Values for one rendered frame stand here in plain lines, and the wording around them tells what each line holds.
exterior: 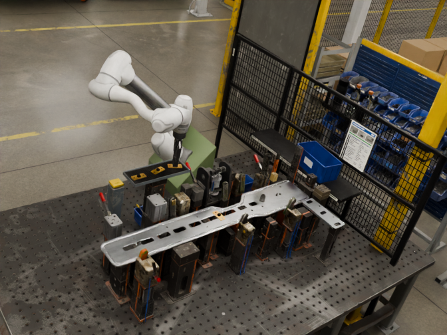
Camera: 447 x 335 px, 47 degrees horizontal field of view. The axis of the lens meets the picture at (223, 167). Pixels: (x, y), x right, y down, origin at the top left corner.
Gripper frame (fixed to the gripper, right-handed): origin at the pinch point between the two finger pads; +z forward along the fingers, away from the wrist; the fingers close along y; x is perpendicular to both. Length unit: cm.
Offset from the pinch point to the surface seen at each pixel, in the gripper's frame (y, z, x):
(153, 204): 29.3, 9.4, -15.3
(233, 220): 30.7, 20.1, 31.9
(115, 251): 54, 20, -36
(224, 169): 4.3, 3.1, 29.3
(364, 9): -357, -6, 301
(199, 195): 13.7, 14.9, 14.3
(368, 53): -154, -20, 199
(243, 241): 43, 26, 35
